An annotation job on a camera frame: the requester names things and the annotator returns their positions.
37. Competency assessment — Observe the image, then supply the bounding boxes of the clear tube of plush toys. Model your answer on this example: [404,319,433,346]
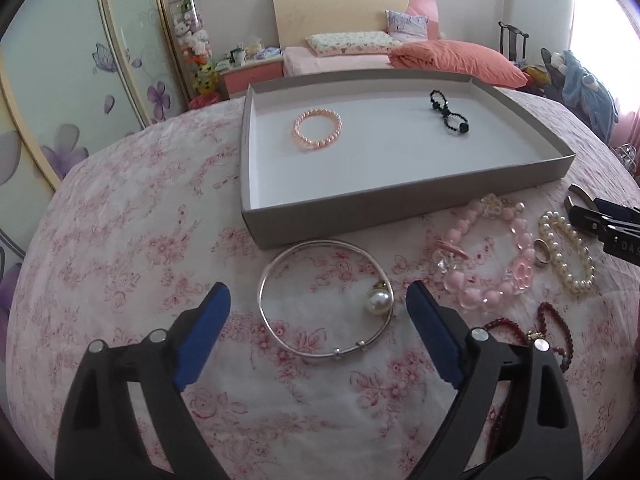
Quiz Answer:
[167,0,221,96]

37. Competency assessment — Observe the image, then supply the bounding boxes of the floral sliding wardrobe doors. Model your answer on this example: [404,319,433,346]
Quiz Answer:
[0,0,193,311]

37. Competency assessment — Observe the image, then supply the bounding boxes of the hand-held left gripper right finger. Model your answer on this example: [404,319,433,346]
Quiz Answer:
[405,281,583,480]

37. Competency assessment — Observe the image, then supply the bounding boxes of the dark wooden chair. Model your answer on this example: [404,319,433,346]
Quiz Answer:
[497,21,530,63]

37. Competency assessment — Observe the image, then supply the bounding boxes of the orange duvet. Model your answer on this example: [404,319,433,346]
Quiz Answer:
[389,40,530,88]

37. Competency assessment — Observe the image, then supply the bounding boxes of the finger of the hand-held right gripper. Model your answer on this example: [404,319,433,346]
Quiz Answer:
[567,204,640,267]
[594,198,640,224]

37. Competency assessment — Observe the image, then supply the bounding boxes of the grey cardboard tray box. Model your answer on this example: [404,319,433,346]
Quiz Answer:
[240,71,577,249]

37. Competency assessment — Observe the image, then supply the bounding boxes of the pink floral tablecloth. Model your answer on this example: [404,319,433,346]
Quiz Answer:
[5,82,640,480]

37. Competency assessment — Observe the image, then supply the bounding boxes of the bed with beige headboard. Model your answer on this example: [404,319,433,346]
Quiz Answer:
[271,0,531,91]

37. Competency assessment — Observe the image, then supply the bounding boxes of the pink nightstand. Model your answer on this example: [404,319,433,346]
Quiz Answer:
[220,55,285,101]

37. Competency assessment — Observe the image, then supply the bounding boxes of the blue plush toy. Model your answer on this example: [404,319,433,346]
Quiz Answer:
[550,50,621,143]

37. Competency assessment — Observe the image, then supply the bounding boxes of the dark red bead bracelet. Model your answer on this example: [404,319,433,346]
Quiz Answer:
[482,301,573,461]

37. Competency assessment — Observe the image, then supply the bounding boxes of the black bead bracelet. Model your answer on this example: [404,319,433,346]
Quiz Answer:
[429,90,472,137]

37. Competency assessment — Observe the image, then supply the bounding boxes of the small purple pillow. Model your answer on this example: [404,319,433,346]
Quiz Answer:
[385,10,430,43]

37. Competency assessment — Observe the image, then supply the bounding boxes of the pink pearl bracelet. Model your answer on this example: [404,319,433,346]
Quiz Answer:
[292,109,343,152]

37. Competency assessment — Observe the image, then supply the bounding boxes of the white pearl bracelet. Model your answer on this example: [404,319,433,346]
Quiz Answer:
[538,210,597,298]

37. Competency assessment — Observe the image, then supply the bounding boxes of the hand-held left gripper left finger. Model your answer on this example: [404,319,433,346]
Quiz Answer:
[55,281,233,480]

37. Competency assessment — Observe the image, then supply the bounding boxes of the floral pillow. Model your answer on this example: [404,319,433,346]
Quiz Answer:
[305,31,403,57]

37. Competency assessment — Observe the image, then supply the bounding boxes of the pink bead flower bracelet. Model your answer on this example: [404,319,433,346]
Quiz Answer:
[434,197,537,311]

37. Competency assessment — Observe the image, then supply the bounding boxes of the silver bangle with pearl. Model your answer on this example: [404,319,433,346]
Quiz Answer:
[257,240,396,360]

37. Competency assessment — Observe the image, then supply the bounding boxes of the metal cuff bangle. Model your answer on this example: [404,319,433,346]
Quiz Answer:
[565,185,596,213]

